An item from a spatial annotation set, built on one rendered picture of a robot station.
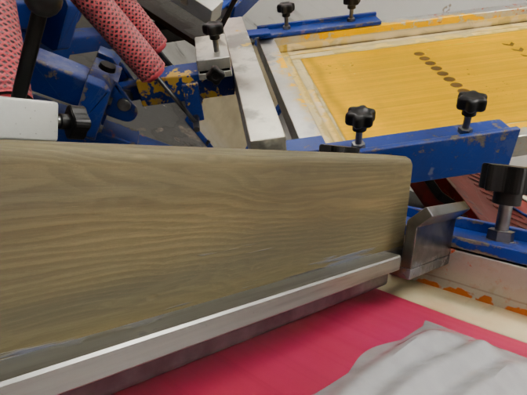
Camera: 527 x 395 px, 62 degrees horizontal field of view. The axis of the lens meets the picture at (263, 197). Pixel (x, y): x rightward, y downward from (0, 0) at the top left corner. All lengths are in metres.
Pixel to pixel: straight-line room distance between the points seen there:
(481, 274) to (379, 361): 0.16
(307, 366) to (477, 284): 0.19
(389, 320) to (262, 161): 0.15
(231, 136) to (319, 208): 2.67
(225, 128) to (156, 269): 2.79
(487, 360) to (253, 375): 0.13
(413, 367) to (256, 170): 0.13
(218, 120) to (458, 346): 2.80
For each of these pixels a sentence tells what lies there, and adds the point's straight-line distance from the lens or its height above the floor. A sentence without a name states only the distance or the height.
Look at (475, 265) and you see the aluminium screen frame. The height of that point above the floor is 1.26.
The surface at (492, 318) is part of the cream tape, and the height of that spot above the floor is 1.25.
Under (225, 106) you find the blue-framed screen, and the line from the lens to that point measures 3.00.
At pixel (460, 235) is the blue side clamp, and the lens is 0.39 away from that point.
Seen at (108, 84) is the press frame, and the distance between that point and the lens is 0.81.
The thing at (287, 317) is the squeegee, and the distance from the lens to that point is 0.26.
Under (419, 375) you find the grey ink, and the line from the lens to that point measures 0.24.
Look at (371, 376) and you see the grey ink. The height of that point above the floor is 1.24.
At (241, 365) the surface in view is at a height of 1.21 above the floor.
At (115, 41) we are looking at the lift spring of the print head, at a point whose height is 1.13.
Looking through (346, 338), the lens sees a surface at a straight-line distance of 0.28.
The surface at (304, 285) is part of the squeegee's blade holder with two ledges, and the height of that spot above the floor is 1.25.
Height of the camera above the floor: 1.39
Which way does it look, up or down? 29 degrees down
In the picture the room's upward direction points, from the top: 32 degrees clockwise
